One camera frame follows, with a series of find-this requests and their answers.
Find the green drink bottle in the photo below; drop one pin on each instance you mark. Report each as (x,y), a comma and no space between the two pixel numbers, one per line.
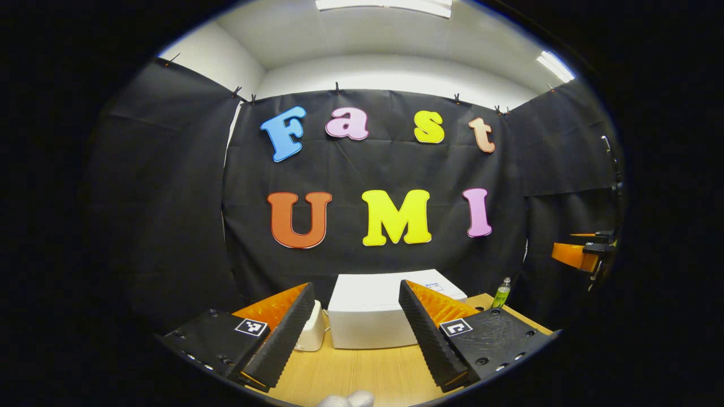
(500,297)

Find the long ceiling light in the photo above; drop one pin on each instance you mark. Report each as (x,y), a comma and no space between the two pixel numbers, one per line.
(384,5)

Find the small ceiling light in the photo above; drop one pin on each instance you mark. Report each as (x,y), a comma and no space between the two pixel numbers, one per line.
(557,68)

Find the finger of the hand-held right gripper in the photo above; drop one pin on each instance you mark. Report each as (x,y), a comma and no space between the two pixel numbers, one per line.
(571,254)
(602,234)

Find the black backdrop cloth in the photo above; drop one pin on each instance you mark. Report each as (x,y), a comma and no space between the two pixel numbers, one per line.
(339,169)

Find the white toaster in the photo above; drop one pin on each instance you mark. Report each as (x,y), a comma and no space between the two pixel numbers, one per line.
(314,333)

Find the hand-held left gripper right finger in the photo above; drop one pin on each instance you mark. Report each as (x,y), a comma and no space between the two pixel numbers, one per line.
(427,339)

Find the white microwave oven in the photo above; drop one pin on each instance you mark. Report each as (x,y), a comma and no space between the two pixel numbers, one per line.
(367,305)

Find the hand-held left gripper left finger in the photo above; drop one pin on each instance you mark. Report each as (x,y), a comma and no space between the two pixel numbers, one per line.
(285,336)

